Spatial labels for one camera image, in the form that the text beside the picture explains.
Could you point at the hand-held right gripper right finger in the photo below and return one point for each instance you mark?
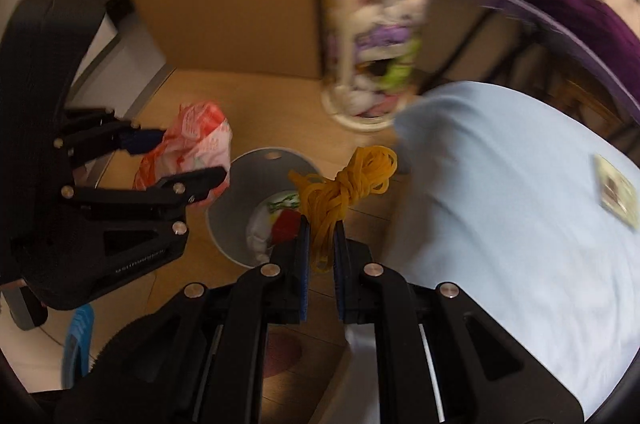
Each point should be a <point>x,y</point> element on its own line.
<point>340,276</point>

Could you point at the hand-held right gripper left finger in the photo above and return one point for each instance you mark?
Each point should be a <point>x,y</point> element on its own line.
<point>303,274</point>

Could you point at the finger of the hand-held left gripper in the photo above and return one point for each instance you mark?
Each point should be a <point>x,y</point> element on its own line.
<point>200,184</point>
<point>142,140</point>

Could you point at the grey trash bin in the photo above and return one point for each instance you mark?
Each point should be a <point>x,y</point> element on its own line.
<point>240,204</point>

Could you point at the red white plastic bag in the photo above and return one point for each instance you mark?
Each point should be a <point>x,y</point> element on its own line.
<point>200,139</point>

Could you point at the yellow rubber band bundle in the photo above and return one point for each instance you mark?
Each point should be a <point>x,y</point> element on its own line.
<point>345,189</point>

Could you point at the red wrapper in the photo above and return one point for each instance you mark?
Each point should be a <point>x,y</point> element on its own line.
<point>287,224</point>

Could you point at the white crumpled tissue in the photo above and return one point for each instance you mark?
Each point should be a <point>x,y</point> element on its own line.
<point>260,229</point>

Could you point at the light blue bed sheet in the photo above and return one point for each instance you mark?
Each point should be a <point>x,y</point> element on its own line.
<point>500,214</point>

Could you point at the blue plastic stool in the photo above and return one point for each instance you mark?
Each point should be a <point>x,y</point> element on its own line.
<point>77,344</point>

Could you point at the clear toy container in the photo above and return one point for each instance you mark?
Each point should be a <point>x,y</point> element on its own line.
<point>375,19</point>

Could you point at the small silver foil packet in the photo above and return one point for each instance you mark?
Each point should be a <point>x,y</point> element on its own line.
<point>616,193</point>

